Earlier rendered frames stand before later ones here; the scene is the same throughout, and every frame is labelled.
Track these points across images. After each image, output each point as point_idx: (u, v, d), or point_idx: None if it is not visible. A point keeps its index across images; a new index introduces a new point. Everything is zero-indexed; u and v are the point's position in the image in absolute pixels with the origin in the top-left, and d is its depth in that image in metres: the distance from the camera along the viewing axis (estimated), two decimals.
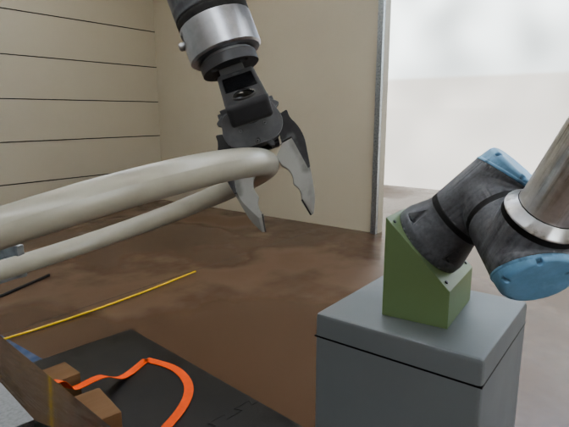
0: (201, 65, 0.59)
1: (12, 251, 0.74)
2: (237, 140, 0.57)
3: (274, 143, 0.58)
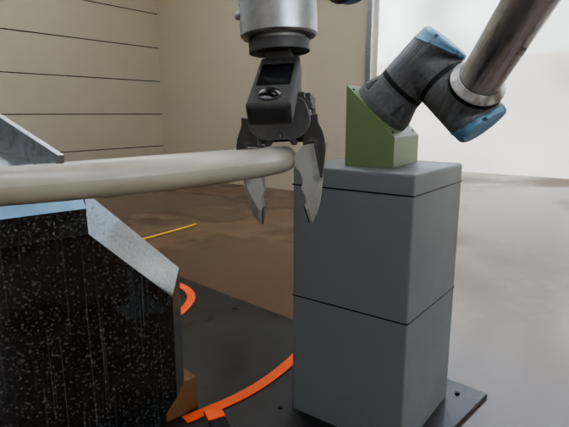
0: (249, 42, 0.57)
1: (53, 158, 0.79)
2: (260, 130, 0.57)
3: (295, 143, 0.56)
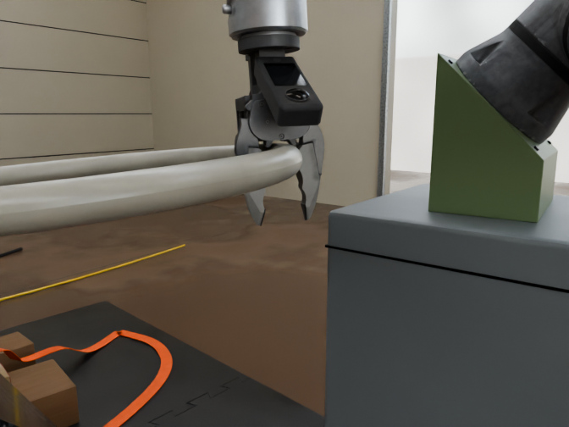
0: (244, 39, 0.54)
1: None
2: (262, 130, 0.55)
3: (295, 143, 0.57)
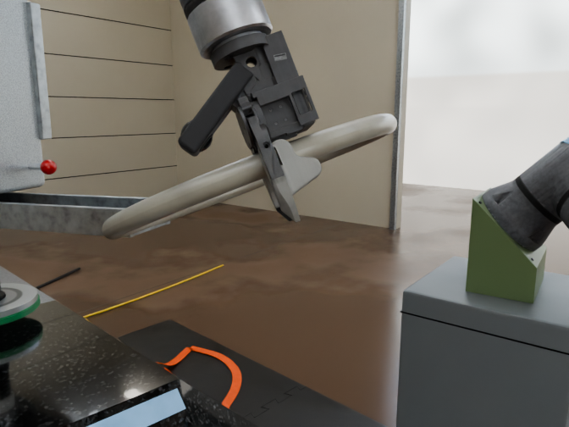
0: None
1: None
2: (245, 140, 0.60)
3: (256, 149, 0.56)
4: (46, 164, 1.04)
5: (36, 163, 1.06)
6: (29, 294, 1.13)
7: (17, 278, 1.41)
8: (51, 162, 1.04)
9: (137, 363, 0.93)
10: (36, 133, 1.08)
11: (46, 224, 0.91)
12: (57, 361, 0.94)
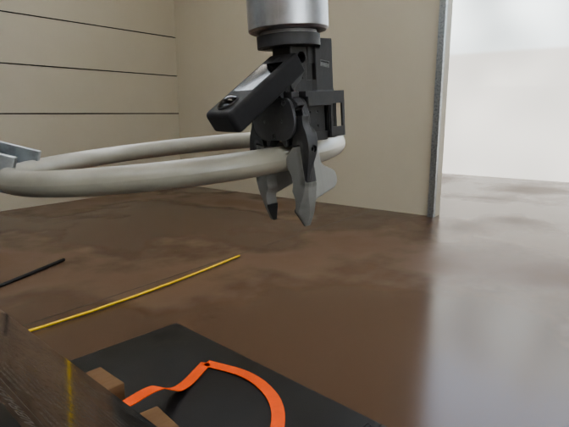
0: None
1: (30, 155, 0.75)
2: (261, 129, 0.57)
3: (286, 146, 0.55)
4: None
5: None
6: None
7: None
8: None
9: None
10: None
11: None
12: None
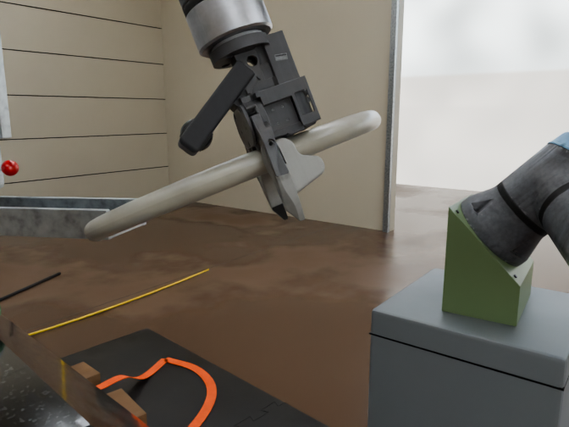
0: None
1: None
2: (243, 140, 0.59)
3: (257, 149, 0.56)
4: (8, 165, 0.98)
5: None
6: None
7: None
8: (13, 163, 0.99)
9: (46, 402, 0.80)
10: None
11: (13, 228, 0.86)
12: None
